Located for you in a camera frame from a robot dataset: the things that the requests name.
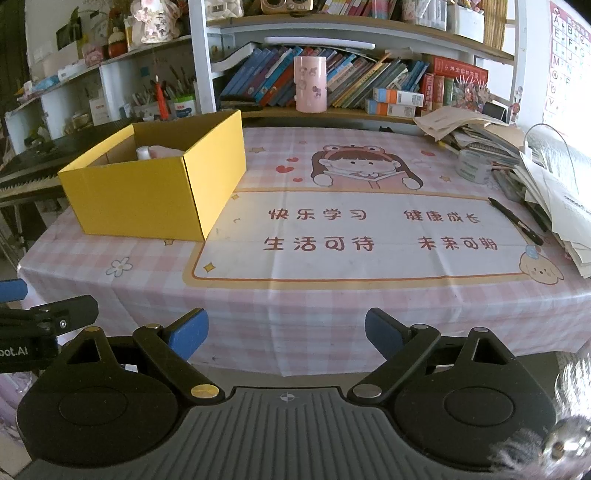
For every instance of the red bottle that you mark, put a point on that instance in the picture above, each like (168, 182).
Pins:
(160, 101)

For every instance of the pile of papers and notebooks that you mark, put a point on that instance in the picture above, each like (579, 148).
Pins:
(568, 212)

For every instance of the white spray bottle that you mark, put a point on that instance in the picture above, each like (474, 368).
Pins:
(142, 153)

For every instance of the white storage box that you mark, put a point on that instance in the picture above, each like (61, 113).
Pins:
(466, 21)

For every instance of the white quilted bag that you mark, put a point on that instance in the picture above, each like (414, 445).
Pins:
(224, 9)

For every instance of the gold retro radio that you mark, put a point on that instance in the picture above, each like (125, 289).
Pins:
(286, 5)

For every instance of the black marker pen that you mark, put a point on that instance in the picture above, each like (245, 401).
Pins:
(515, 220)

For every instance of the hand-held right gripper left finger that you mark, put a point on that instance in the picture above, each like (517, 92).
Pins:
(189, 330)

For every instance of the row of leaning books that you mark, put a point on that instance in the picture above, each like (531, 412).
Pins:
(258, 78)

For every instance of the alphabet wall poster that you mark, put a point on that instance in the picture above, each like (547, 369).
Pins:
(568, 60)

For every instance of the pink floral bunny figurine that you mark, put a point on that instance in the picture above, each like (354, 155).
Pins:
(154, 25)

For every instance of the red thick book set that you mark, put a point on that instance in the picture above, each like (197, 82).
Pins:
(457, 69)

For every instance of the black flat case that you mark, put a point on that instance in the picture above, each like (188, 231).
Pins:
(231, 105)

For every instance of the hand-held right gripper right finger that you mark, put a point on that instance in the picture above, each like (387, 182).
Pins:
(385, 330)

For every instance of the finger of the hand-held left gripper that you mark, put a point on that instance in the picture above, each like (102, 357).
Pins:
(11, 290)
(69, 310)

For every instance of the clear tape roll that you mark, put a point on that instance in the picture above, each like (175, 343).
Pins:
(473, 173)

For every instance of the grey fur trim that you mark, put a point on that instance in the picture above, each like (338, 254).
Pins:
(568, 438)

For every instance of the pink plush pig toy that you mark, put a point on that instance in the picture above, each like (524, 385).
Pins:
(164, 151)

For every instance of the yellow cardboard box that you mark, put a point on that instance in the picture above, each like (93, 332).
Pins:
(138, 203)

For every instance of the row of upright books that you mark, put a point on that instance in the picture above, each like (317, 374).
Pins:
(351, 8)

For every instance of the white shelf unit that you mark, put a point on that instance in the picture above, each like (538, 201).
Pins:
(203, 69)

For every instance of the pink cylindrical pen holder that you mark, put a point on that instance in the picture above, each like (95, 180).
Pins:
(310, 87)

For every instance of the white jar with green lid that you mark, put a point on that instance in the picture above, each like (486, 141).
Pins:
(184, 108)

